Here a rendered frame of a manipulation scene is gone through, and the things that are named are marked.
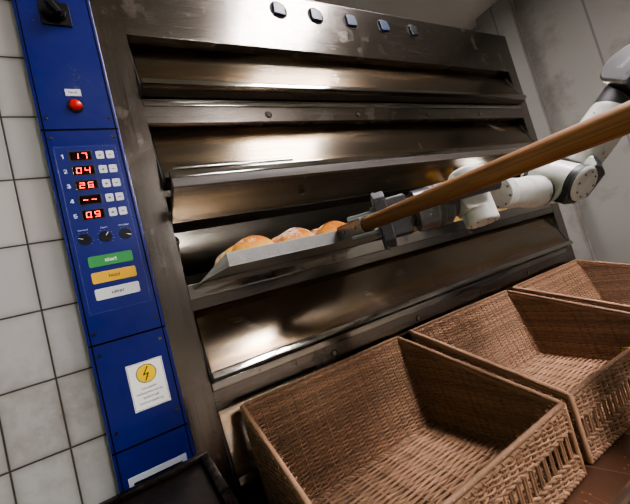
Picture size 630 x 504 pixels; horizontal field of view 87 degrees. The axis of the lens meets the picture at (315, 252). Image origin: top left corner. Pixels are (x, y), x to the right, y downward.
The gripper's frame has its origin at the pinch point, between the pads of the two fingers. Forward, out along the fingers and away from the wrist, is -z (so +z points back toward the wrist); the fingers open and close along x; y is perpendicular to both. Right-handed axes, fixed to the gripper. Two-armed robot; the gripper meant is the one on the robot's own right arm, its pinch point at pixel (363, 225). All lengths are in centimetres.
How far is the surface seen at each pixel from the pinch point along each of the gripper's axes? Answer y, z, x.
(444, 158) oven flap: 50, 37, -20
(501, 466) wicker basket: -10.0, 11.0, 47.4
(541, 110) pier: 241, 195, -80
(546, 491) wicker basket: -4, 19, 57
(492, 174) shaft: -26.3, 16.0, 0.5
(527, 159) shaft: -29.9, 18.6, 0.4
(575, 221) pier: 241, 194, 24
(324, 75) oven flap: 46, 4, -61
